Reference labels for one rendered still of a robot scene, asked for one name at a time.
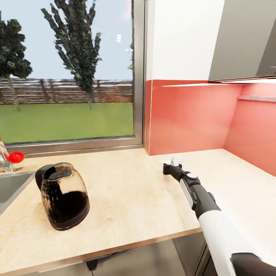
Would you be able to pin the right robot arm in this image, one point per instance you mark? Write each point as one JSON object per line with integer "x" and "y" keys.
{"x": 231, "y": 253}

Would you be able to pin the drop in sink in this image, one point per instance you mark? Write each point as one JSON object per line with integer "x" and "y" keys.
{"x": 11, "y": 184}

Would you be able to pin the electric kettle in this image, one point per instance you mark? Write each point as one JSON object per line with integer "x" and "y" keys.
{"x": 64, "y": 195}

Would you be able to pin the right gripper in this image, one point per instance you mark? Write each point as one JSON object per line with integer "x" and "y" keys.
{"x": 171, "y": 170}

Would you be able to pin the fixed window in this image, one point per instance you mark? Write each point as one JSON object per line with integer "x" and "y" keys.
{"x": 72, "y": 76}

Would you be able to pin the paper coffee filter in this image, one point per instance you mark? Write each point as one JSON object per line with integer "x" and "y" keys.
{"x": 165, "y": 162}

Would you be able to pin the countertop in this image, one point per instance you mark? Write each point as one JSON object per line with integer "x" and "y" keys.
{"x": 132, "y": 204}
{"x": 244, "y": 193}

